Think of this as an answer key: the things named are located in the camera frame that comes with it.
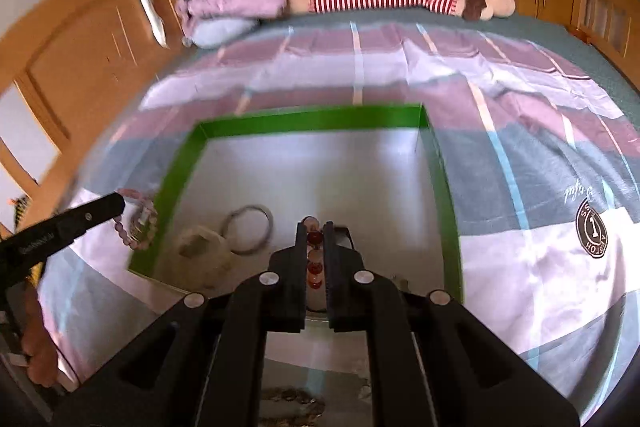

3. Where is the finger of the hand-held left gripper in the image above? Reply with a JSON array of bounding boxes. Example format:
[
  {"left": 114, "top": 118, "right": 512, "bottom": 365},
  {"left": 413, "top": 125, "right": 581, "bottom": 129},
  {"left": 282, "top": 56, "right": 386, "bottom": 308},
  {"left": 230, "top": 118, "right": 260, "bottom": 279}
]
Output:
[{"left": 59, "top": 193, "right": 127, "bottom": 239}]

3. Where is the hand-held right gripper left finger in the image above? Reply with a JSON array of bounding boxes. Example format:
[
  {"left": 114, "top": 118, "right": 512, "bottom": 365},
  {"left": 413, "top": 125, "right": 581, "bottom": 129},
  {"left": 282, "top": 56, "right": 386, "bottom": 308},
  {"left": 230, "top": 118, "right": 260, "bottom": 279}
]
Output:
[{"left": 50, "top": 221, "right": 308, "bottom": 427}]

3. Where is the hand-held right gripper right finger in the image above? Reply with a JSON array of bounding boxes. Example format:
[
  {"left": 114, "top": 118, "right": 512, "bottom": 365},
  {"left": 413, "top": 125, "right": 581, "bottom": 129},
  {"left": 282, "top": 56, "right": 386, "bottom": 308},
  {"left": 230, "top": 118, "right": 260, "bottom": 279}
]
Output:
[{"left": 322, "top": 221, "right": 581, "bottom": 427}]

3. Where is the red and pale bead bracelet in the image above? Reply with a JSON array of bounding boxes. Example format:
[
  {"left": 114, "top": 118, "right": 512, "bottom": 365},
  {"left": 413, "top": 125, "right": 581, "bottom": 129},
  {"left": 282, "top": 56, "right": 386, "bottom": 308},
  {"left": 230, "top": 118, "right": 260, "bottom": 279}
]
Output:
[{"left": 300, "top": 216, "right": 328, "bottom": 293}]

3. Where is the pink bead bracelet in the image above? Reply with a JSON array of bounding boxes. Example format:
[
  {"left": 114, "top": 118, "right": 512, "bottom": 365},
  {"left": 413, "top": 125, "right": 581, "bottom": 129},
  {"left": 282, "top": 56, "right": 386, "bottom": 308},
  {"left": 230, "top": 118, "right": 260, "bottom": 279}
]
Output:
[{"left": 112, "top": 188, "right": 161, "bottom": 252}]

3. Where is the silver metal bangle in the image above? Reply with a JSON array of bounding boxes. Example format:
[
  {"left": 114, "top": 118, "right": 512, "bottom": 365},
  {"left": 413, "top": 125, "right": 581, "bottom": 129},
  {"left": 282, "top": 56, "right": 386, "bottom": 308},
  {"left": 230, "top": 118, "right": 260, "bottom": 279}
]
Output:
[{"left": 221, "top": 204, "right": 275, "bottom": 255}]

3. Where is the green cardboard box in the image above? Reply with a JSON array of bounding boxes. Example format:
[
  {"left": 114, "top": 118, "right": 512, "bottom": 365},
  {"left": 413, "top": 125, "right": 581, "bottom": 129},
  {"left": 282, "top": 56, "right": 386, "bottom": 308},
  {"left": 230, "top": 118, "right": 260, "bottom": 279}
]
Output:
[{"left": 127, "top": 103, "right": 466, "bottom": 323}]

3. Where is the person's left hand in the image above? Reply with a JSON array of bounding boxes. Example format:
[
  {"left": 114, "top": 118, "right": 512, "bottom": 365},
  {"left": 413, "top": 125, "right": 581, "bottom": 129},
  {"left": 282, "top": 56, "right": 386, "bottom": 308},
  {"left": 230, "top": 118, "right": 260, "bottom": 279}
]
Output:
[{"left": 21, "top": 293, "right": 64, "bottom": 386}]

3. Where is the wooden headboard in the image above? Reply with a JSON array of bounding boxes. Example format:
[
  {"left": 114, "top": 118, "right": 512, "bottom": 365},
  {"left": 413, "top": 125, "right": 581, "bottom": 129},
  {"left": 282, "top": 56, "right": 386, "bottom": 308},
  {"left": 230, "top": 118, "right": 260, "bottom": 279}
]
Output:
[{"left": 0, "top": 0, "right": 201, "bottom": 228}]

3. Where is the plaid pink grey blanket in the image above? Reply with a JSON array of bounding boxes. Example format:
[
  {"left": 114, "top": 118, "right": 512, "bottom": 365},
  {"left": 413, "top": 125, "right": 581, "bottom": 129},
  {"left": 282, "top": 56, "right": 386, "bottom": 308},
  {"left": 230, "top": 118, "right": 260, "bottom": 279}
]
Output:
[{"left": 37, "top": 21, "right": 640, "bottom": 427}]

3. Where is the blue grey pillow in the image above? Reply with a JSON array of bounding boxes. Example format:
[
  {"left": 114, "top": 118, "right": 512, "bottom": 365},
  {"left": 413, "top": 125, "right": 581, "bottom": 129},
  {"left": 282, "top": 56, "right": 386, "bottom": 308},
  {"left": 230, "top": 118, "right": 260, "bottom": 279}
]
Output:
[{"left": 187, "top": 14, "right": 261, "bottom": 48}]

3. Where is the green bedspread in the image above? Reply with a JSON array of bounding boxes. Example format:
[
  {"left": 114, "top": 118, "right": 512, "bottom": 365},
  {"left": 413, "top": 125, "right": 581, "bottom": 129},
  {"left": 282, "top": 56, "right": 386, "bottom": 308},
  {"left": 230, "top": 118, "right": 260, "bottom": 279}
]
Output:
[{"left": 260, "top": 7, "right": 640, "bottom": 108}]

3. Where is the wooden footboard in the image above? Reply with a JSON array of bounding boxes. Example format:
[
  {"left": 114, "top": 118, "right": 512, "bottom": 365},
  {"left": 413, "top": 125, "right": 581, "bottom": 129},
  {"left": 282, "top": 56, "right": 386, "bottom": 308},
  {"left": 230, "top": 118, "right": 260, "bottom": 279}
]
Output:
[{"left": 570, "top": 0, "right": 640, "bottom": 72}]

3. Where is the dark brown bead bracelet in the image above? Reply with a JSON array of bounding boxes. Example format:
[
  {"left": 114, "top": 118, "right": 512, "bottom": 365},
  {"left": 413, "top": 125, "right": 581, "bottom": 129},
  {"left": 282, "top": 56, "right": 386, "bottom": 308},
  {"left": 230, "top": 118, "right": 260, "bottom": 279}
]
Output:
[{"left": 265, "top": 386, "right": 328, "bottom": 427}]

